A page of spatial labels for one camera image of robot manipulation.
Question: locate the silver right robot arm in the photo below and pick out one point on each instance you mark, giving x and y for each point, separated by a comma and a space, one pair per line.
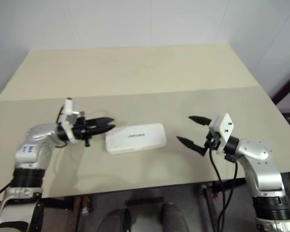
253, 149

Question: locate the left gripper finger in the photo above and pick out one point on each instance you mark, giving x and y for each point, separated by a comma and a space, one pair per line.
101, 129
101, 120

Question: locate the black metal frame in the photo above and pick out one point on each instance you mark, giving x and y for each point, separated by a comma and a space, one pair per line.
286, 90

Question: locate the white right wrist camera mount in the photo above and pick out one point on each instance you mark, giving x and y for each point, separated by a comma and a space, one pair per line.
223, 125

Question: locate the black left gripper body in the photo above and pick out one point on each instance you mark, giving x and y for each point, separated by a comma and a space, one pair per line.
81, 131

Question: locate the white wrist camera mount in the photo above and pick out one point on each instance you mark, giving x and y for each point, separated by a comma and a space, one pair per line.
223, 125
68, 106

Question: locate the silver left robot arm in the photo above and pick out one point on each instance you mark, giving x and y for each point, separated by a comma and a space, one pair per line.
33, 142

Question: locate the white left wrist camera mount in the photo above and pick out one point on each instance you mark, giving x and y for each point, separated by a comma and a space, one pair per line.
68, 106

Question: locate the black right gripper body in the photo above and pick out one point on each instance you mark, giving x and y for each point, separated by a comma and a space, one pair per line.
213, 142

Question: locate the dark rounded shape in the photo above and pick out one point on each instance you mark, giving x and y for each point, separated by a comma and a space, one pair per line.
174, 217

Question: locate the white rectangular box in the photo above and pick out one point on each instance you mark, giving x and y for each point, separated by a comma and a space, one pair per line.
135, 139

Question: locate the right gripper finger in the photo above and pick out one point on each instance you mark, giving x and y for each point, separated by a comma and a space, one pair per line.
193, 145
200, 120

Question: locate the rusty metal table leg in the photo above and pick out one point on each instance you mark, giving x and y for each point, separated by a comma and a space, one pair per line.
209, 205
83, 212

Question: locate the black table frame bar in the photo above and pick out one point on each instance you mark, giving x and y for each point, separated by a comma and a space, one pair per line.
59, 202
145, 201

